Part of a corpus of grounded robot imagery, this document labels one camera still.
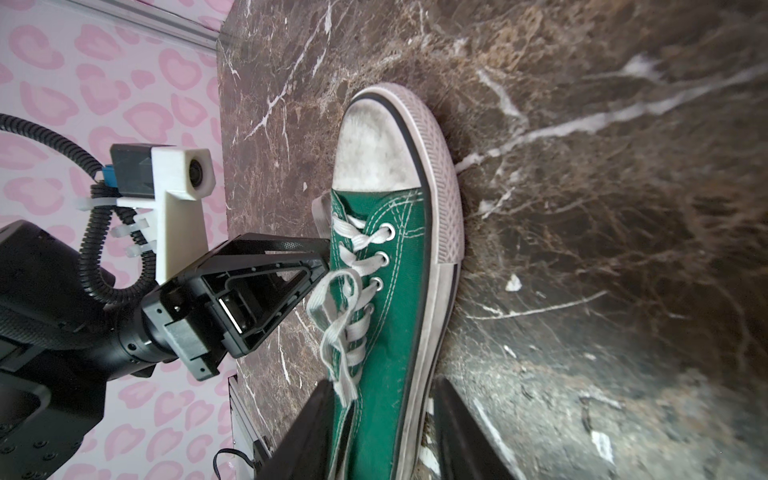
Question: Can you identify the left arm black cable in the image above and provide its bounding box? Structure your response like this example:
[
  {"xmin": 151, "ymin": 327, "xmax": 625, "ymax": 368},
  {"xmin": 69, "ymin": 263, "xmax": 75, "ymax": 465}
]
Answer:
[{"xmin": 0, "ymin": 112, "xmax": 158, "ymax": 307}]

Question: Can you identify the aluminium corner post left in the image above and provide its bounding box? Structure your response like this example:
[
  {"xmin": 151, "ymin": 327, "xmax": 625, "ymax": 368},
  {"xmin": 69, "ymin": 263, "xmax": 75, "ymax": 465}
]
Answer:
[{"xmin": 61, "ymin": 0, "xmax": 219, "ymax": 52}]

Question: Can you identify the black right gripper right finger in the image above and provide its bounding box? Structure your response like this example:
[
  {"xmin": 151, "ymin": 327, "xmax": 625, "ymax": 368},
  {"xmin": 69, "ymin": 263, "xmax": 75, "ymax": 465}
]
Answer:
[{"xmin": 434, "ymin": 378, "xmax": 515, "ymax": 480}]

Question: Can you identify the white shoelace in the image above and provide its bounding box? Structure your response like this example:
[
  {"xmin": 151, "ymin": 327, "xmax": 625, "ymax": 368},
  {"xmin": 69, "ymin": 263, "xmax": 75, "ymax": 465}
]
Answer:
[{"xmin": 307, "ymin": 193, "xmax": 396, "ymax": 407}]

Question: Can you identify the green canvas sneaker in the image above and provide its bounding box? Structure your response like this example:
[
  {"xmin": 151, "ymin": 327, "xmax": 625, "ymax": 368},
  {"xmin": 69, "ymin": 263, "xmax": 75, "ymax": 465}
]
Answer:
[{"xmin": 328, "ymin": 83, "xmax": 465, "ymax": 479}]

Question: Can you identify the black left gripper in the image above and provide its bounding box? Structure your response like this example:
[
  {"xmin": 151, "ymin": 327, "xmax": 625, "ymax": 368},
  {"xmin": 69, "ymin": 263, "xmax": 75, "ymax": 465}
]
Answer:
[{"xmin": 142, "ymin": 233, "xmax": 330, "ymax": 381}]

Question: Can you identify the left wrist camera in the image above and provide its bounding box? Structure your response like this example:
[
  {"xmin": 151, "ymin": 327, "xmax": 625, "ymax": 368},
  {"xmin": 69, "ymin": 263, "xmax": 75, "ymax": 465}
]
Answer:
[{"xmin": 104, "ymin": 143, "xmax": 216, "ymax": 285}]

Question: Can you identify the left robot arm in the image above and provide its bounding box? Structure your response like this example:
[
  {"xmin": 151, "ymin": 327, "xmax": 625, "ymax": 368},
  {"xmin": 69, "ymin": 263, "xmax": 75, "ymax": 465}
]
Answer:
[{"xmin": 1, "ymin": 220, "xmax": 329, "ymax": 479}]

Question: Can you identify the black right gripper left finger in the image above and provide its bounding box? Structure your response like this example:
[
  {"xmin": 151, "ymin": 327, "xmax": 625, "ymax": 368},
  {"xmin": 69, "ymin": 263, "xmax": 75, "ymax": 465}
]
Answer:
[{"xmin": 256, "ymin": 380, "xmax": 335, "ymax": 480}]

